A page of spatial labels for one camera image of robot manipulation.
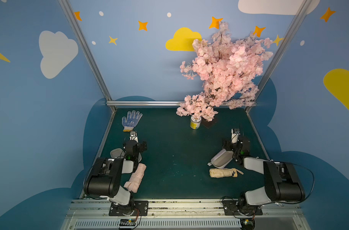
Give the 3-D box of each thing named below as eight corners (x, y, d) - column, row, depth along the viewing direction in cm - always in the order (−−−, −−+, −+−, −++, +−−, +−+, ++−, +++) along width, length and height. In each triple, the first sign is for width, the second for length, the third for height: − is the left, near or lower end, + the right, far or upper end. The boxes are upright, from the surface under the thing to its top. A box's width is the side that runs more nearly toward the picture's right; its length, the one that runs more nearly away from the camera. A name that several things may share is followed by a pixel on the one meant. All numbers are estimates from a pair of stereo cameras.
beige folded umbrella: (210, 177, 86) (211, 175, 84) (209, 170, 89) (210, 168, 87) (241, 177, 87) (243, 175, 84) (239, 170, 89) (241, 168, 87)
